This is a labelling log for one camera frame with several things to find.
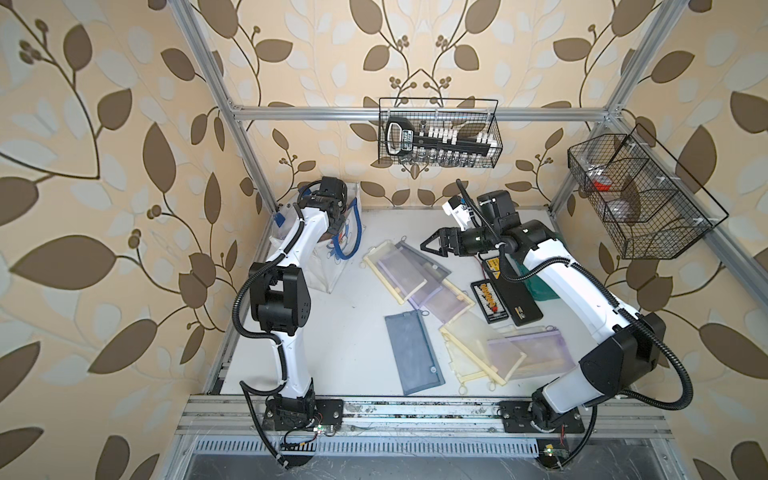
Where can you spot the purple yellow trimmed pouch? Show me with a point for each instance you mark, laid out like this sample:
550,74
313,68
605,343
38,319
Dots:
447,303

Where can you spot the white canvas tote bag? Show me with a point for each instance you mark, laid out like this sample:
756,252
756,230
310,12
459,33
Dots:
324,250

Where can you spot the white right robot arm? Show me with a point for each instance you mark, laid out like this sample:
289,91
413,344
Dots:
629,344

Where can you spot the green plastic tool case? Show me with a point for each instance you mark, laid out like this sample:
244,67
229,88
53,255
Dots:
538,287

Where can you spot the yellow trimmed mesh pouch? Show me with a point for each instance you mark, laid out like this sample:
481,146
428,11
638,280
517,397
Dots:
476,350

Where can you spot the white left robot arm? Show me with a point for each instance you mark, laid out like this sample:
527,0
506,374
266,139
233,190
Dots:
274,302

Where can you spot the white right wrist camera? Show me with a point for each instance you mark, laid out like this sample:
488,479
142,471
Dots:
457,208

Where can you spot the black yellow battery pack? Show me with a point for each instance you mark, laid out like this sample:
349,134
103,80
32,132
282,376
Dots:
502,300

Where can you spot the grey blue mesh pouch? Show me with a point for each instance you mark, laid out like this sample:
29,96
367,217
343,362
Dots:
417,365

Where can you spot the red item in basket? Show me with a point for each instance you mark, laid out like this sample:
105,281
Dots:
599,180

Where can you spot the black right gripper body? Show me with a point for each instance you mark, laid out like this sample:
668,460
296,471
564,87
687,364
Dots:
479,240

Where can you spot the black socket tool set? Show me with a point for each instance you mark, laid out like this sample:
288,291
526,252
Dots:
402,138

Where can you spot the wall wire basket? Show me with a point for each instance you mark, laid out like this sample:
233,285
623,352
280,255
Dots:
658,207
469,116

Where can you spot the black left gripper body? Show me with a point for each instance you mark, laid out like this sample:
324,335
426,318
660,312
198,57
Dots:
338,219

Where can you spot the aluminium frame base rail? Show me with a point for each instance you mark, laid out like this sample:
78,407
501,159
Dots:
444,427

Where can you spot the grey dark trimmed pouch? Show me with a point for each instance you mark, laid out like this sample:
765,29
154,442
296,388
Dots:
423,261

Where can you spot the back wall wire basket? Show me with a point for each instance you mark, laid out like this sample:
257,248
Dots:
469,116

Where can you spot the right wall wire basket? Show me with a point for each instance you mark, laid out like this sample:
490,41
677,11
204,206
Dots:
658,207

